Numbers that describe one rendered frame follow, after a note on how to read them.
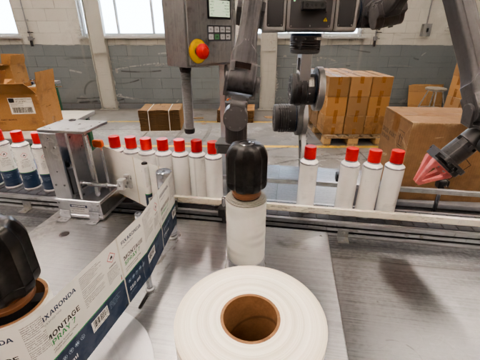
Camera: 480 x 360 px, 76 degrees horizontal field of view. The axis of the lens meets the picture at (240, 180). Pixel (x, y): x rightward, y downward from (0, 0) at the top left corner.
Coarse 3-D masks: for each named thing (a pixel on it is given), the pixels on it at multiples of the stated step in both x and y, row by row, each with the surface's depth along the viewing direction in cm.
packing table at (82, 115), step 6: (66, 114) 248; (72, 114) 248; (78, 114) 248; (84, 114) 248; (90, 114) 254; (6, 132) 203; (24, 132) 203; (30, 132) 203; (90, 132) 262; (6, 138) 191; (24, 138) 191; (30, 138) 191; (90, 138) 263; (30, 144) 197; (90, 144) 266
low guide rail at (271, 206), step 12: (216, 204) 93; (276, 204) 89; (288, 204) 89; (300, 204) 89; (360, 216) 87; (372, 216) 86; (384, 216) 86; (396, 216) 85; (408, 216) 84; (420, 216) 84; (432, 216) 83; (444, 216) 83
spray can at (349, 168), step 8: (352, 152) 82; (344, 160) 85; (352, 160) 83; (344, 168) 84; (352, 168) 83; (344, 176) 85; (352, 176) 84; (344, 184) 86; (352, 184) 85; (336, 192) 89; (344, 192) 87; (352, 192) 87; (336, 200) 90; (344, 200) 88; (352, 200) 88; (344, 216) 90
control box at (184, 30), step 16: (176, 0) 75; (192, 0) 75; (176, 16) 77; (192, 16) 76; (176, 32) 79; (192, 32) 77; (176, 48) 81; (192, 48) 79; (224, 48) 86; (176, 64) 83; (192, 64) 80; (208, 64) 85; (224, 64) 89
